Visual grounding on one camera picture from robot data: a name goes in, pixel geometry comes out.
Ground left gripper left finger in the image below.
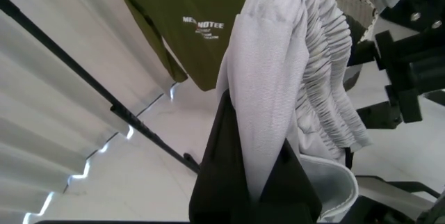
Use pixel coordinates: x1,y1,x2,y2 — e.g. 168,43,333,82
189,89,252,223

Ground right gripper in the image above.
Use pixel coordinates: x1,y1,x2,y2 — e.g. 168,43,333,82
347,25,445,129

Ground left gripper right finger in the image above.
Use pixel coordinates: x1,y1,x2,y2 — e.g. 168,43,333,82
257,138,323,223

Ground pale grey shorts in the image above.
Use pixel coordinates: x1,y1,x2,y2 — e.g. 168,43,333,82
215,0,373,223

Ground green shirt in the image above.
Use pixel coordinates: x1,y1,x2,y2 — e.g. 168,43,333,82
115,0,257,92

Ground white laundry basket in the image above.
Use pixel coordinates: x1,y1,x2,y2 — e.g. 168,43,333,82
330,0,380,91

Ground black clothes rack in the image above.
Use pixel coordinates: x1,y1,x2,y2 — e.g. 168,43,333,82
0,0,202,175

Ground white curtain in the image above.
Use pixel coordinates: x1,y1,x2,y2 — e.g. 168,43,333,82
0,0,178,223

